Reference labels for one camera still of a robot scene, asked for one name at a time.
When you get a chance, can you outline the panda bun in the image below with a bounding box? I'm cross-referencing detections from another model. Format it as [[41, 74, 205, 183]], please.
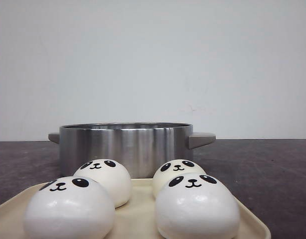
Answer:
[[155, 173, 241, 239], [74, 159, 132, 208], [23, 176, 115, 239], [152, 159, 206, 198]]

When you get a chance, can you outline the stainless steel steamer pot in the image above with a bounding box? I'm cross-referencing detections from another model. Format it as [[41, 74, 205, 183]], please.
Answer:
[[48, 122, 216, 178]]

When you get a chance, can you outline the beige plastic tray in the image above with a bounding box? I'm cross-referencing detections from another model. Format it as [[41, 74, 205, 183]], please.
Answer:
[[0, 178, 271, 239]]

